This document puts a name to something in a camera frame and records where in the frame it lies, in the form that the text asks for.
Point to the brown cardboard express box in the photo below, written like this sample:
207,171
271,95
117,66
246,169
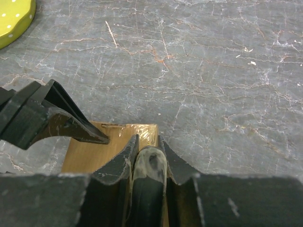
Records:
83,157

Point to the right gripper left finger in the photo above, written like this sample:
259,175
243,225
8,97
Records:
98,199

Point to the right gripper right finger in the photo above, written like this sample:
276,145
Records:
195,199

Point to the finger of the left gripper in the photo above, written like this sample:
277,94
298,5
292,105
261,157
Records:
40,111

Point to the yellow-green dotted plate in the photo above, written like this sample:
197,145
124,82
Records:
15,18

